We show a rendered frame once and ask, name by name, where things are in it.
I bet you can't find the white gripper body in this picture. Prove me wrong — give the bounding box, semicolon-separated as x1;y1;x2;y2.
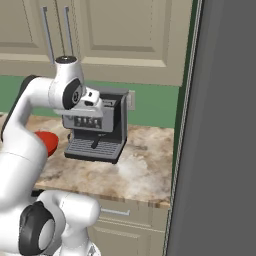
53;97;105;119

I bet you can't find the red bowl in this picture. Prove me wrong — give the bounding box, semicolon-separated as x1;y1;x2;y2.
34;130;60;158

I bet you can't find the beige base cabinet door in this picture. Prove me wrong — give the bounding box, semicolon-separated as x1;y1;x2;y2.
87;222;168;256

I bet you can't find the grey espresso coffee machine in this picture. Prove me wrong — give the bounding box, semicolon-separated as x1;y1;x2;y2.
62;87;130;165

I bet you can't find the beige drawer front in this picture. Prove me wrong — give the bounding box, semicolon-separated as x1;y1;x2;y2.
90;195;172;232

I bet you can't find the grey fridge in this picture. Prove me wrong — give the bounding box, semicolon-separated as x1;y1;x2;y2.
162;0;256;256

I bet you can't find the white wall socket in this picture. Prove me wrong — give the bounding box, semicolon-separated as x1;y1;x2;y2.
127;89;137;112

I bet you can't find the silver bar cabinet handle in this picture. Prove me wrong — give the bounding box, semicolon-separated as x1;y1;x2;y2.
40;5;56;66
63;5;75;58

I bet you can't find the beige wall cabinet door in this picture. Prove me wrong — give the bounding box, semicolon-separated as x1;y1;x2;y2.
55;0;194;88
0;0;62;66

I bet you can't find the silver drawer handle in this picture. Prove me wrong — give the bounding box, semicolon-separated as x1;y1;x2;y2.
99;207;132;217

